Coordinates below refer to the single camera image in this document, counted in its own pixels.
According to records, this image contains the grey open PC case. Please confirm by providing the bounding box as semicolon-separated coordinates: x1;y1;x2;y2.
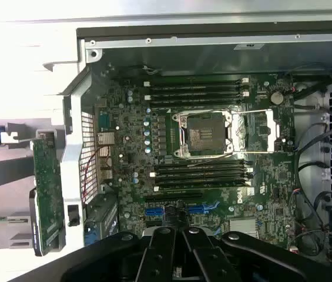
42;18;332;265

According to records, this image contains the green motherboard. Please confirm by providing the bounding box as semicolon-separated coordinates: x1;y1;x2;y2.
93;70;297;256

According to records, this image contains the CPU socket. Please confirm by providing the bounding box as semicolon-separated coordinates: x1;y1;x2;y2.
170;110;234;159

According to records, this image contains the blue expansion slot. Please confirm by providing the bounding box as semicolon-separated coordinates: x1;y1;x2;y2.
144;202;220;218

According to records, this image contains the metal socket cover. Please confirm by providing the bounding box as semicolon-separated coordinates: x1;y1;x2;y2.
230;108;281;154

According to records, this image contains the long black expansion slot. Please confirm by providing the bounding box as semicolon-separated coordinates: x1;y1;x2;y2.
144;191;204;203

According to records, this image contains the silver chipset heatsink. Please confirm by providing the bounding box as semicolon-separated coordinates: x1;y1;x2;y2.
229;219;257;236

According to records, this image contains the round coin battery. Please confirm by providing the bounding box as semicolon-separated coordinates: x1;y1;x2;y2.
270;90;284;104

